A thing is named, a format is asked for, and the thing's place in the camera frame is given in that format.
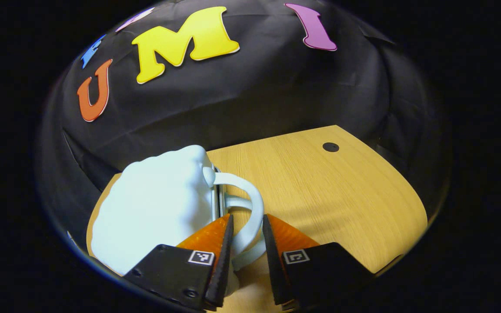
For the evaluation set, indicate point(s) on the black round table grommet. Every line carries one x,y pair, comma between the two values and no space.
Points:
331,147

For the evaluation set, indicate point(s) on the black backdrop cloth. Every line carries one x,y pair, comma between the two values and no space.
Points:
255,95

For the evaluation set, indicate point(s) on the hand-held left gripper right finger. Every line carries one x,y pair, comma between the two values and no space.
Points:
270,261

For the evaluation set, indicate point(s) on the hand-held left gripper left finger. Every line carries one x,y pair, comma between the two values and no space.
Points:
224,261

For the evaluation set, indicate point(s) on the light blue suitcase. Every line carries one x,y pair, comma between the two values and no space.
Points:
155,204

